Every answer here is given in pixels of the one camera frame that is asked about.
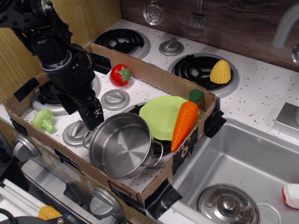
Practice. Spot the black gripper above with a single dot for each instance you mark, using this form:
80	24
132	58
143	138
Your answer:
71	74

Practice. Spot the orange plastic toy carrot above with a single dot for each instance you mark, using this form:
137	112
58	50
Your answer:
186	117

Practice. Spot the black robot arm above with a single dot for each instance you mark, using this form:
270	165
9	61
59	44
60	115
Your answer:
37	25

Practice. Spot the light green plastic plate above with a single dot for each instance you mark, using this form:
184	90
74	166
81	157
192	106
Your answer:
161	114

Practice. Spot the middle silver stove knob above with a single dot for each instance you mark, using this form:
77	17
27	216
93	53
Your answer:
115	99

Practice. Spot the silver stove knob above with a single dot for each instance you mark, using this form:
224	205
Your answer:
171	47
115	99
77	134

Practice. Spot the front silver stove knob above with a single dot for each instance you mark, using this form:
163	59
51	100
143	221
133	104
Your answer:
77	134

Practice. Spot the stainless steel pot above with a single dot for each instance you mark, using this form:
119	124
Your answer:
123	147

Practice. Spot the red plastic toy strawberry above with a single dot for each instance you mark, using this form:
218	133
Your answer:
120	75

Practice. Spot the green plastic toy broccoli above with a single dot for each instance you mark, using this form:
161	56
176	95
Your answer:
43	120

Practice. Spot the front left black burner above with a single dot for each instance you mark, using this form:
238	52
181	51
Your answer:
46	95

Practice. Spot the left silver oven knob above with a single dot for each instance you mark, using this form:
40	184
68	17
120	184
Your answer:
24	150

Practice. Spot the silver oven knob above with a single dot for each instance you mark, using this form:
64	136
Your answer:
24	150
104	205

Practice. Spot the right silver oven knob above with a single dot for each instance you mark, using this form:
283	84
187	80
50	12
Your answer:
104	205

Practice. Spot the back silver stove knob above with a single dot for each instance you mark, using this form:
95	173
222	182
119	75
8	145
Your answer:
171	47

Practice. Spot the orange yellow toy piece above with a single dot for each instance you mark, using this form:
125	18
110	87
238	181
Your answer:
48	212

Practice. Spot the back right black burner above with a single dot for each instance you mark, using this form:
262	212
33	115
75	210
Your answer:
197	68

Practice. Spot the hanging silver strainer spoon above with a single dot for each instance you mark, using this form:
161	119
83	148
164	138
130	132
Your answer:
153	13

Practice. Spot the yellow plastic toy corn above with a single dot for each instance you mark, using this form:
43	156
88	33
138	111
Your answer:
221	72

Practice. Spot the hanging silver spatula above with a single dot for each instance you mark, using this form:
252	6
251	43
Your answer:
197	21

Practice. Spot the silver pot lid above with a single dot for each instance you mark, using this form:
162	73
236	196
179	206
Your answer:
228	204

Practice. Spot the silver sink basin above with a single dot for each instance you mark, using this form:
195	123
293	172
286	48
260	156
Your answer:
252	160

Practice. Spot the grey faucet base block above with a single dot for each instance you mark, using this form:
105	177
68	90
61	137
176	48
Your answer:
287	121

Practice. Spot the white red toy item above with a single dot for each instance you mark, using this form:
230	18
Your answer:
290	194

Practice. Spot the grey toy faucet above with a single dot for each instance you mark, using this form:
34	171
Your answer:
285	25

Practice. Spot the silver faucet handle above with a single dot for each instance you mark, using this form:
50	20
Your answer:
295	55

